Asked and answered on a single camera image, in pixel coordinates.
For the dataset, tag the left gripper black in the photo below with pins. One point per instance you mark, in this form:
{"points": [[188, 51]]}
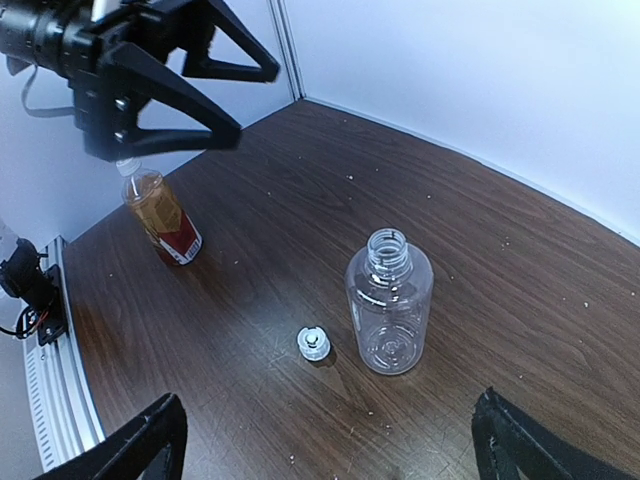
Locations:
{"points": [[128, 103]]}

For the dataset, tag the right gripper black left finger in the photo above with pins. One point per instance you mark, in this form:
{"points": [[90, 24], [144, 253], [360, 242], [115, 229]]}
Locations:
{"points": [[152, 445]]}

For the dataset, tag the white cap of tea bottle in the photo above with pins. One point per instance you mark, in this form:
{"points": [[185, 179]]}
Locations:
{"points": [[128, 167]]}

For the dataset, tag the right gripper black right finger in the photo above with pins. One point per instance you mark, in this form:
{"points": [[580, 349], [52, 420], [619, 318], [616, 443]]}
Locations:
{"points": [[510, 444]]}

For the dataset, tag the white cap of clear bottle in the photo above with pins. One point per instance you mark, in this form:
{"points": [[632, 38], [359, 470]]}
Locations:
{"points": [[313, 344]]}

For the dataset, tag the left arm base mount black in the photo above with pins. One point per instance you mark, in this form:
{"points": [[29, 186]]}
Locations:
{"points": [[23, 278]]}

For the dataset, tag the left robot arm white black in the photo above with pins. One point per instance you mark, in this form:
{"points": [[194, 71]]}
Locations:
{"points": [[40, 33]]}

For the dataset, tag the front aluminium rail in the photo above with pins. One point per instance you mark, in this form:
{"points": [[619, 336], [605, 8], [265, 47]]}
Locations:
{"points": [[64, 417]]}

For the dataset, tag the clear plastic bottle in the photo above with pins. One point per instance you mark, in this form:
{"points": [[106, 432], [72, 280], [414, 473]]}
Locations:
{"points": [[389, 284]]}

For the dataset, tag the left aluminium frame post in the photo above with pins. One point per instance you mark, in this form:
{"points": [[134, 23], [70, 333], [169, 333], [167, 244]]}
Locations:
{"points": [[284, 34]]}

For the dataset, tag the amber tea bottle red label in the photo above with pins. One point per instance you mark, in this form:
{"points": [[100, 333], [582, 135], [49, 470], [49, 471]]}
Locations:
{"points": [[166, 223]]}

